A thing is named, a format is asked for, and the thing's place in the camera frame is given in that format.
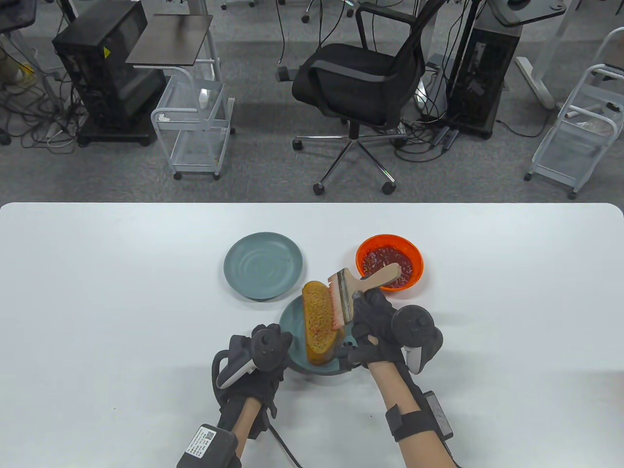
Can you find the person's left hand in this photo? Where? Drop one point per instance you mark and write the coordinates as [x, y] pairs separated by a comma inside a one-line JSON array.
[[263, 385]]

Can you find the person's right hand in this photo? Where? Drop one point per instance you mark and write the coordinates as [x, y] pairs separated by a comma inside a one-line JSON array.
[[375, 317]]

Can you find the wooden brush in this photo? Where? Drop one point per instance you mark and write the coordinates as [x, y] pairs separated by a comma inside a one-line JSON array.
[[378, 280]]

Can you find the toasted bread slice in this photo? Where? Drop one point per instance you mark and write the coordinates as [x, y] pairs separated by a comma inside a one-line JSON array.
[[317, 331]]

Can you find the teal round plate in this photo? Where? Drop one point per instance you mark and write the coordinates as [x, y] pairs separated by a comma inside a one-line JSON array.
[[263, 265], [295, 317]]

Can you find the person's right forearm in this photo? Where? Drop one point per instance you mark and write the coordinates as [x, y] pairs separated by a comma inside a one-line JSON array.
[[404, 385]]

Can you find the person's left forearm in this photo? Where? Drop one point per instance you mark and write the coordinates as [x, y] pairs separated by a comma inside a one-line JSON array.
[[243, 424]]

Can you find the black round controller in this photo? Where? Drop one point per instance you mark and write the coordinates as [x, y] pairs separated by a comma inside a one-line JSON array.
[[268, 346], [412, 324]]

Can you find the orange plastic bowl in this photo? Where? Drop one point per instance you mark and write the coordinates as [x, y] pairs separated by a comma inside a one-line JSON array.
[[390, 240]]

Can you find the black power strip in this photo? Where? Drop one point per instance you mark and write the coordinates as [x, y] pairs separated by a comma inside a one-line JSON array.
[[444, 138]]

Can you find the black office chair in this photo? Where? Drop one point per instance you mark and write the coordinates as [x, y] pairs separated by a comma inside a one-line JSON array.
[[356, 83]]

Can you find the black power adapter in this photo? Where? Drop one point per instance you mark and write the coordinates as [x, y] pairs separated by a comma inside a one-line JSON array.
[[284, 74]]

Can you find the small white bottle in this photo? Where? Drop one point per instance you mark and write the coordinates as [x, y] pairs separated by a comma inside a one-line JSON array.
[[203, 99]]

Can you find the white-legged grey desk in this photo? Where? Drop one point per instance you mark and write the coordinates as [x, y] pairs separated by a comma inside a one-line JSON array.
[[534, 80]]

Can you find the dark brown side table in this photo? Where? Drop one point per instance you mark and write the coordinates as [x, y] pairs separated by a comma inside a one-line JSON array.
[[168, 41]]

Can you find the black computer tower yellow sticker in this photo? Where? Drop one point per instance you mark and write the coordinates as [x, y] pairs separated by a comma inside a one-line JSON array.
[[97, 73]]

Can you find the dark desk with grey leg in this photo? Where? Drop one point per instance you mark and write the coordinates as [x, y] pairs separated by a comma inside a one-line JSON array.
[[14, 12]]

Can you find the black wrist camera white label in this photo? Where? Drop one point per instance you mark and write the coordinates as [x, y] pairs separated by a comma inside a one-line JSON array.
[[207, 448]]

